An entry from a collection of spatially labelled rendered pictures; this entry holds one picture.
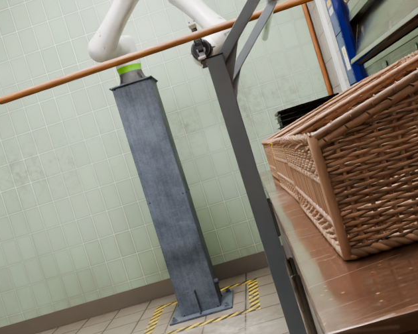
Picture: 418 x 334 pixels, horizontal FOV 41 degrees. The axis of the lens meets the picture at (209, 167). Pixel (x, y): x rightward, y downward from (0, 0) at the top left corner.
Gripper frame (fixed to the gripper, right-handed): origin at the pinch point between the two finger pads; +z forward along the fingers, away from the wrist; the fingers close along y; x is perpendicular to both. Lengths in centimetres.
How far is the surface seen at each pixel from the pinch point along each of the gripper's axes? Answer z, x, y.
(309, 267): 155, -10, 60
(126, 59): 11.1, 27.2, 0.4
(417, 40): 52, -64, 30
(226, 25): 11.1, -12.7, 0.1
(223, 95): 98, -6, 32
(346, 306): 173, -12, 60
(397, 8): 44, -64, 18
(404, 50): 38, -64, 31
